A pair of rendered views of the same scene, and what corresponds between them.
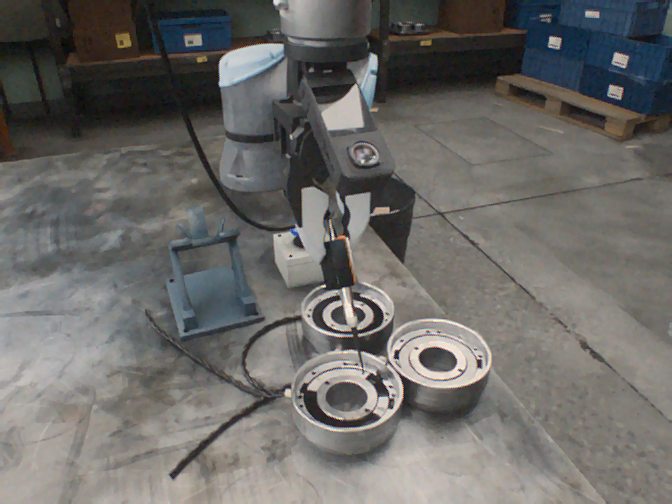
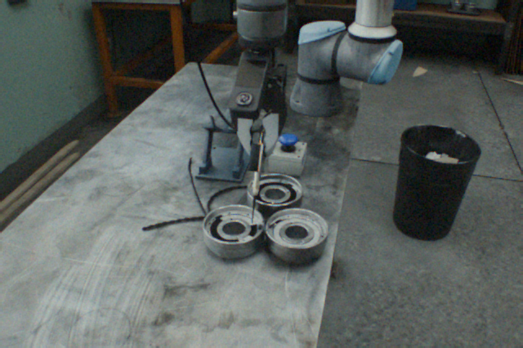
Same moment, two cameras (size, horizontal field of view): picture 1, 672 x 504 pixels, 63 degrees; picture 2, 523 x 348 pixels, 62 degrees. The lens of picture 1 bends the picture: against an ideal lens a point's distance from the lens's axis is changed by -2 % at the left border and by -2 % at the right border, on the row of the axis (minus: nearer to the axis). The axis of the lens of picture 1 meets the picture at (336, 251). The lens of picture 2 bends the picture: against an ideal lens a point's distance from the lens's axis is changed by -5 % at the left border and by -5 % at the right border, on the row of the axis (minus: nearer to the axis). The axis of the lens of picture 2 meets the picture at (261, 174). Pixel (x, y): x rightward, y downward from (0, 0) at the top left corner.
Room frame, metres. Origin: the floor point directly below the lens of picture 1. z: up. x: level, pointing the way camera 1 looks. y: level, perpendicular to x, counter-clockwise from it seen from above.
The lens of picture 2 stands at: (-0.10, -0.39, 1.33)
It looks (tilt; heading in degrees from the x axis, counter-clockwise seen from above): 33 degrees down; 34
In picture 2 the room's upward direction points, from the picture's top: straight up
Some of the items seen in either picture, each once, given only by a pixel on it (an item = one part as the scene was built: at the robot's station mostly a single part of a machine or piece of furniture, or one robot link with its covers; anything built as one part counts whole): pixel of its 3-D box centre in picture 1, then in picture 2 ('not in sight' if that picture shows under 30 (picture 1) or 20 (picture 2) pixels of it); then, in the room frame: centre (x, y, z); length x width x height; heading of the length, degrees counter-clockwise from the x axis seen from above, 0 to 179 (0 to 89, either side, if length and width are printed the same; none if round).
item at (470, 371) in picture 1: (437, 366); (296, 236); (0.43, -0.10, 0.82); 0.08 x 0.08 x 0.02
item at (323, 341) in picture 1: (347, 320); (274, 197); (0.51, -0.01, 0.82); 0.10 x 0.10 x 0.04
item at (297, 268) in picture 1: (304, 253); (288, 155); (0.65, 0.04, 0.82); 0.08 x 0.07 x 0.05; 20
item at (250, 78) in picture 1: (258, 86); (323, 47); (0.97, 0.13, 0.97); 0.13 x 0.12 x 0.14; 90
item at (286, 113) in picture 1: (322, 106); (261, 69); (0.50, 0.01, 1.07); 0.09 x 0.08 x 0.12; 23
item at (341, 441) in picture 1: (346, 402); (234, 232); (0.38, -0.01, 0.82); 0.10 x 0.10 x 0.04
